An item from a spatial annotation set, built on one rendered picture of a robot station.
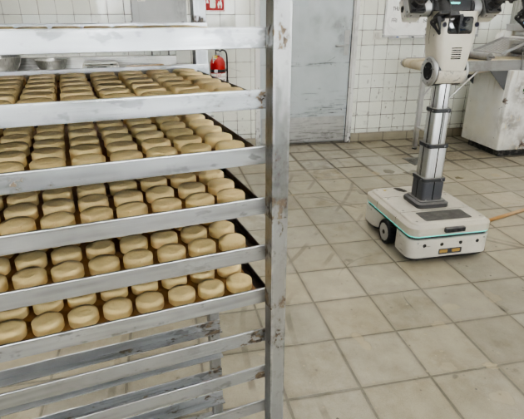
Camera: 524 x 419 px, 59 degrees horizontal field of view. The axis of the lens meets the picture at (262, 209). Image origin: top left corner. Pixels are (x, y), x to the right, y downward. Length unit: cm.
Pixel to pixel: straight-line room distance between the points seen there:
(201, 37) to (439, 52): 220
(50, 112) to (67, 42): 9
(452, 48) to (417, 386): 174
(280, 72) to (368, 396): 148
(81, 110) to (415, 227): 230
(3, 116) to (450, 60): 245
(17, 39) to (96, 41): 9
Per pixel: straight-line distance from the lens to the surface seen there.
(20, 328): 87
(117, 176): 72
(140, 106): 70
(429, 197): 303
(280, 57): 72
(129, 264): 82
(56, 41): 68
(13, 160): 81
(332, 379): 201
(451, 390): 208
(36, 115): 69
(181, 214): 76
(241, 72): 500
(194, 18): 114
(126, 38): 69
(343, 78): 534
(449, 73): 285
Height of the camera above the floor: 135
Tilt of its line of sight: 23 degrees down
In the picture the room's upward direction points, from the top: straight up
